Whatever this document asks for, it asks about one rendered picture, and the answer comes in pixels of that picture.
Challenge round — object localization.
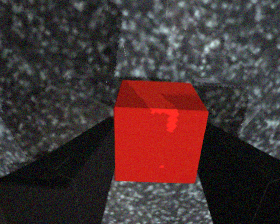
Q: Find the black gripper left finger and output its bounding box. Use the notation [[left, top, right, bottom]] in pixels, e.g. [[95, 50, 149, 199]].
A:
[[0, 116, 116, 224]]

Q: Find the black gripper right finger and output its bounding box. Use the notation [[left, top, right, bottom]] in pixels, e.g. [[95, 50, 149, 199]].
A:
[[197, 123, 280, 224]]

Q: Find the red cube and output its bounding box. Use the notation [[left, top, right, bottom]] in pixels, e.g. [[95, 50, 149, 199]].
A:
[[113, 80, 209, 184]]

